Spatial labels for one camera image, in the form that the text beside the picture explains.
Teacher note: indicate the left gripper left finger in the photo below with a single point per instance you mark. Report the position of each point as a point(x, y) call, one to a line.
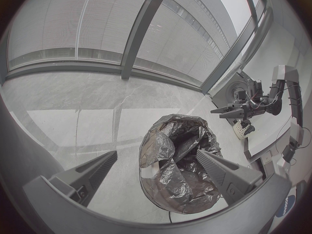
point(97, 172)

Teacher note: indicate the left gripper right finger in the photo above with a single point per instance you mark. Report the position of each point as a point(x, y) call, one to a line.
point(219, 174)

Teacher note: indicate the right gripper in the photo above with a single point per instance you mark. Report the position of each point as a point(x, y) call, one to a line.
point(251, 111)

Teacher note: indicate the black plastic bag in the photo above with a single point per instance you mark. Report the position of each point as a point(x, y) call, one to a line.
point(170, 179)

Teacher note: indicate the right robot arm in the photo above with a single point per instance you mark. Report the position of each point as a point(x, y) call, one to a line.
point(296, 101)

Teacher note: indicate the grey round appliance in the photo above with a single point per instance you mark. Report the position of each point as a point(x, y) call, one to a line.
point(231, 89)

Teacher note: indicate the white perforated basket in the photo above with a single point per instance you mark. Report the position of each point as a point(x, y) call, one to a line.
point(240, 133)

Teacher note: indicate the window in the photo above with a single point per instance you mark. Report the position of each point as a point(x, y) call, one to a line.
point(139, 33)

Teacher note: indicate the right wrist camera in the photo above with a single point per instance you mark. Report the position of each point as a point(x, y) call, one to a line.
point(240, 95)

